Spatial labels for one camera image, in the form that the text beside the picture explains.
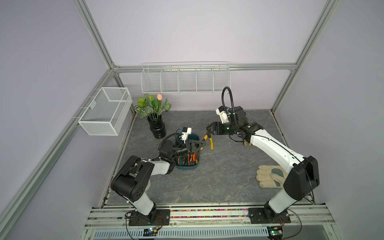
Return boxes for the beige work glove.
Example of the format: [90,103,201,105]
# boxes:
[256,165,288,189]

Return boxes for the white mesh basket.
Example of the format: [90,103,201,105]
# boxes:
[78,87,133,136]

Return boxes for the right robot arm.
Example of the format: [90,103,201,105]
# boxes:
[207,106,320,219]

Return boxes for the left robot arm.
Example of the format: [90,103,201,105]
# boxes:
[111,140,206,217]

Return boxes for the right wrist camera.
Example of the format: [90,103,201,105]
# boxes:
[216,106,230,124]

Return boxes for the white wire wall shelf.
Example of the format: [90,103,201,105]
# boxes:
[141,62,232,94]

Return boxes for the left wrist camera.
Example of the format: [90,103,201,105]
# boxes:
[181,127,192,142]

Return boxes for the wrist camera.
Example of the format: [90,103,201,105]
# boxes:
[181,127,192,142]
[216,106,230,124]

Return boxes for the teal plastic storage box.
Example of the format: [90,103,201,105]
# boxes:
[174,134,200,170]

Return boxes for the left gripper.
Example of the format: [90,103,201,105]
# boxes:
[170,140,206,159]

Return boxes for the green artificial plant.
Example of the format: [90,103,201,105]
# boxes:
[134,93,172,122]

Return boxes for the orange black pliers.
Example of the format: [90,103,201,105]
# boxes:
[178,156,188,167]

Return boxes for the aluminium front rail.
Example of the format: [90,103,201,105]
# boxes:
[84,203,336,229]

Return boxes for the yellow black pliers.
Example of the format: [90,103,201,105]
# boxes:
[243,140,252,146]
[200,131,214,151]

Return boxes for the black vase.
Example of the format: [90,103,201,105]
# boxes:
[147,114,166,139]

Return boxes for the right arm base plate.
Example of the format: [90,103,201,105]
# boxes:
[247,208,291,224]

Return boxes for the grey orange Greener pliers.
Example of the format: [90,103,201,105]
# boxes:
[189,153,199,166]

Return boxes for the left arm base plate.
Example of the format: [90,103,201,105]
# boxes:
[128,209,171,226]

